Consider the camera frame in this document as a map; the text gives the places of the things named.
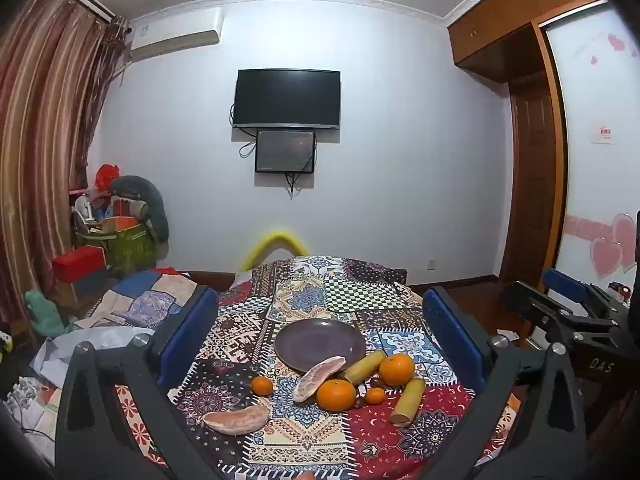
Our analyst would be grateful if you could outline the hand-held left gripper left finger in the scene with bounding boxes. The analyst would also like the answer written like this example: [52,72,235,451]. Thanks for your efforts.
[54,286,226,480]

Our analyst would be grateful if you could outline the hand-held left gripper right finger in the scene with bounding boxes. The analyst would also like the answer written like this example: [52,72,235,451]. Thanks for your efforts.
[422,286,593,480]

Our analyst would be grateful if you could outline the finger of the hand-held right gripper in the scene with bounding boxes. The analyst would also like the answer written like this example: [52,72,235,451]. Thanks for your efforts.
[542,267,626,316]
[501,280,576,331]

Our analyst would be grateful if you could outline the large orange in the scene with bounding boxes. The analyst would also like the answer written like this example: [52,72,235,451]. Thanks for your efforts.
[316,379,357,412]
[378,353,416,387]

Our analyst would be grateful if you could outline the sugarcane piece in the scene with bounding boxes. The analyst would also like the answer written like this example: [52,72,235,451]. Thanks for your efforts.
[342,350,387,386]
[390,377,427,428]

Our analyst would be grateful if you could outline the purple round plate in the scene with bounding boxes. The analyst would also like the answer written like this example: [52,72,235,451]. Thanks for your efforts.
[274,318,367,373]

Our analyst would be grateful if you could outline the peeled pomelo segment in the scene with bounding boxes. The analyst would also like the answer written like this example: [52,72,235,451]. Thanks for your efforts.
[292,356,347,403]
[202,397,272,435]

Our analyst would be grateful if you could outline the patchwork blanket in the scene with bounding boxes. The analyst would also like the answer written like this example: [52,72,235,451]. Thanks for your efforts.
[82,269,212,332]

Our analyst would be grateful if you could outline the brown wooden door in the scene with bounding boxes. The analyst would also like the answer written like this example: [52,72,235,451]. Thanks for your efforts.
[507,72,560,286]

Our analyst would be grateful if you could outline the green cardboard box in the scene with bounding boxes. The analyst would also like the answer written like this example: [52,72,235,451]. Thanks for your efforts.
[77,222,157,275]

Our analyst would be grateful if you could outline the white crumpled cloth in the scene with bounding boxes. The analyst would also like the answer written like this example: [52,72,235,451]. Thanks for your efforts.
[30,327,157,391]

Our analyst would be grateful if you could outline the red box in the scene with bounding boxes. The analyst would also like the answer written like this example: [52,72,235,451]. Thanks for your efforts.
[51,247,106,283]

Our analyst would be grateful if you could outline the grey pillow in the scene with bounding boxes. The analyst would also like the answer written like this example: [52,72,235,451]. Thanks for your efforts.
[111,175,170,246]

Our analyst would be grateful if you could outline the teal plush toy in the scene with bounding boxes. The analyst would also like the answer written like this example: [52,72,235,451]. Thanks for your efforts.
[25,290,67,336]

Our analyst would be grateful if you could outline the patchwork tablecloth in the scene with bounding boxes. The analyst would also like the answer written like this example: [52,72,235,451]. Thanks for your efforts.
[115,255,523,480]

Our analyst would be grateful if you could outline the red plastic bag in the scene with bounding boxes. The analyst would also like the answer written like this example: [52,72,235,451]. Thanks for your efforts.
[95,164,121,192]

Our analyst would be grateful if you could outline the striped brown curtain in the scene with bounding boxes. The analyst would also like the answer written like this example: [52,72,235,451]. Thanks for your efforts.
[0,0,128,321]

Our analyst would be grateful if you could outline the wooden overhead cabinet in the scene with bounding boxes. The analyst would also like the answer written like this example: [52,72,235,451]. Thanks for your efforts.
[447,0,608,83]

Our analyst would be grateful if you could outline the white air conditioner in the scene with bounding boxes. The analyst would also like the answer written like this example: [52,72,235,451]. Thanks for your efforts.
[129,8,224,63]

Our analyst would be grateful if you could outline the small black wall monitor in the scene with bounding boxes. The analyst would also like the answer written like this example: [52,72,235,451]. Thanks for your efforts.
[254,129,317,175]

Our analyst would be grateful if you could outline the black wall television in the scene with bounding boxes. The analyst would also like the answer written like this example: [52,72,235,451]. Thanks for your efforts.
[232,67,342,131]

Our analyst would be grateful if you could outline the white curtain rail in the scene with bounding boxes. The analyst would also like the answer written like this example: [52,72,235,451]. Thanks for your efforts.
[47,0,133,31]

